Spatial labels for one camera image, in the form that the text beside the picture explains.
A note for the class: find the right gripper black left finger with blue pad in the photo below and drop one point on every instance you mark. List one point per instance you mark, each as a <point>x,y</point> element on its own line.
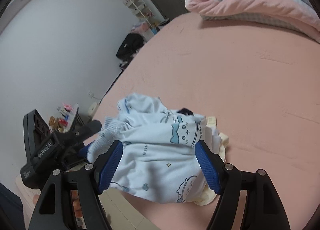
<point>92,181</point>

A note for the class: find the white toy shelf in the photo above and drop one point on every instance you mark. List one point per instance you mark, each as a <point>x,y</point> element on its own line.
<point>141,10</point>

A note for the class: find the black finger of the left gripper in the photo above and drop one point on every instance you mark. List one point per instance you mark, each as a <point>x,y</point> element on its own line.
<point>77,137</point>

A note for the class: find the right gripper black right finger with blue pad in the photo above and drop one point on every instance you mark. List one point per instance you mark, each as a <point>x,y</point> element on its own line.
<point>225,180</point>

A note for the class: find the white and yellow garment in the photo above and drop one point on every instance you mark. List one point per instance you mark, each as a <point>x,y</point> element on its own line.
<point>217,143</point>

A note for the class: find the light blue cartoon pajama pants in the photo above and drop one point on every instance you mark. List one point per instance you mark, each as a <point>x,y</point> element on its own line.
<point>158,162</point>

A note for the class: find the small table with toys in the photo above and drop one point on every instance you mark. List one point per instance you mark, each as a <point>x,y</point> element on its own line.
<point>68,119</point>

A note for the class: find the black bag on floor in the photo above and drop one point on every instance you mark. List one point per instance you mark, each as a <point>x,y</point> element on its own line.
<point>131,44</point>

